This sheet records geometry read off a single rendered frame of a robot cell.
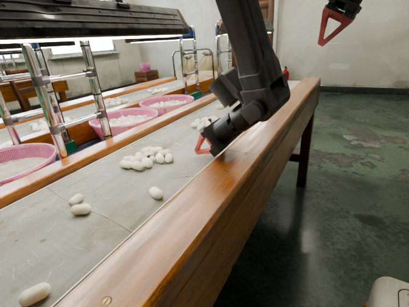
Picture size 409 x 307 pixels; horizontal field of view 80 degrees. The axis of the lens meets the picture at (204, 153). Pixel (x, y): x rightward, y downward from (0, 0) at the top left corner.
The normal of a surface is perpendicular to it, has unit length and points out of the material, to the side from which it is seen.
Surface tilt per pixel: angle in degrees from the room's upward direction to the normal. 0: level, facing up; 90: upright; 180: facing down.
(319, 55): 90
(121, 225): 0
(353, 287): 0
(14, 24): 57
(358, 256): 0
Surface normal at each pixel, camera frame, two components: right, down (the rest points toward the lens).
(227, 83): -0.68, 0.58
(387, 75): -0.55, 0.38
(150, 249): -0.07, -0.91
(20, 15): 0.70, -0.36
